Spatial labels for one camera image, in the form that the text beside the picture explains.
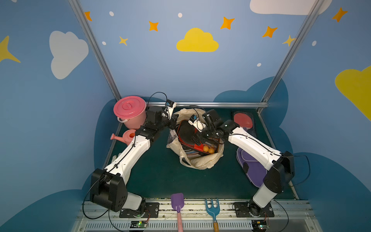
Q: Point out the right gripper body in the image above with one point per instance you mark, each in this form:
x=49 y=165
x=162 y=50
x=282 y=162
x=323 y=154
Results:
x=203 y=135

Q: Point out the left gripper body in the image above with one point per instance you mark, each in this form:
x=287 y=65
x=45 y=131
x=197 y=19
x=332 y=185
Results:
x=174 y=119

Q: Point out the black red paddle case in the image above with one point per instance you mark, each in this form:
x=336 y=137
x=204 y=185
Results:
x=187 y=136

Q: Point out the cream canvas tote bag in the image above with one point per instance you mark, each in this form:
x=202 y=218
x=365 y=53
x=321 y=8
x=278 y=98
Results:
x=195 y=161

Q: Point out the clear-packaged red paddle set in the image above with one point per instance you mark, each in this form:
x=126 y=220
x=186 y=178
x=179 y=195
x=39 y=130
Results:
x=246 y=121

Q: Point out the purple paddle case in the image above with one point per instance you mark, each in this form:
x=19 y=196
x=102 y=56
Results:
x=253 y=169

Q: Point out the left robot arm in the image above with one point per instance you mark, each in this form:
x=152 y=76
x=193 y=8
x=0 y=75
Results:
x=108 y=186

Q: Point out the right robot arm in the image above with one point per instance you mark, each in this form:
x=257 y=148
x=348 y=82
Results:
x=280 y=166

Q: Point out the pink bucket with lid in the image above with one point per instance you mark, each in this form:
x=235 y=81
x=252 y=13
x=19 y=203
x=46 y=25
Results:
x=131 y=111

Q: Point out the pink watering can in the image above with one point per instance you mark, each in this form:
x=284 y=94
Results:
x=126 y=138

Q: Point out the purple toy shovel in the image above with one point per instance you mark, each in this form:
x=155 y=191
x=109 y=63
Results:
x=177 y=201

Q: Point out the teal toy rake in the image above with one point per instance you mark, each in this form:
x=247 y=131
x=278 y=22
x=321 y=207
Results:
x=213 y=211

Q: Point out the right circuit board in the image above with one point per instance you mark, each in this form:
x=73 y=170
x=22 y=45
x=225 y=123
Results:
x=259 y=226

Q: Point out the circuit board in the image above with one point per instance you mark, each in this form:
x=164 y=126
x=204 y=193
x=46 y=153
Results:
x=138 y=225
x=259 y=226

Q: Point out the left circuit board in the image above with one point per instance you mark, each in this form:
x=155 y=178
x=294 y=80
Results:
x=138 y=225

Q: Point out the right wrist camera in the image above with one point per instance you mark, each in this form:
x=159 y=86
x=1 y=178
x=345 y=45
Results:
x=194 y=121

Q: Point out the aluminium back rail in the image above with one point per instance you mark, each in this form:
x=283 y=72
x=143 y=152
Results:
x=184 y=104

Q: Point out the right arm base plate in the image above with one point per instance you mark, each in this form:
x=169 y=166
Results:
x=252 y=210

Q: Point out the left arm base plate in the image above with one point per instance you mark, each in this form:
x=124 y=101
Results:
x=145 y=210

